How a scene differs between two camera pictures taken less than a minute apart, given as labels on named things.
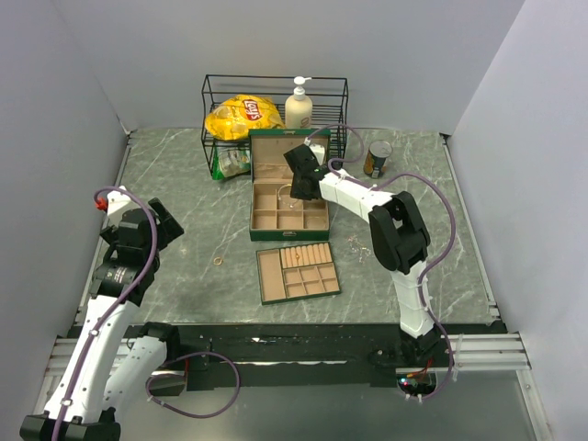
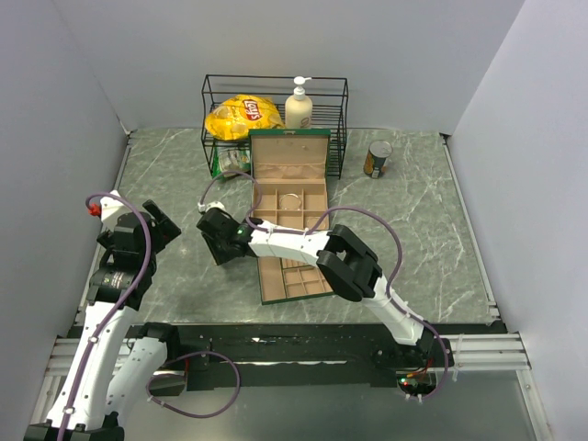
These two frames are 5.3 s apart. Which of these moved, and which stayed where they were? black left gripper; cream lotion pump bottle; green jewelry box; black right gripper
Moved: black right gripper
Stayed: black left gripper; green jewelry box; cream lotion pump bottle
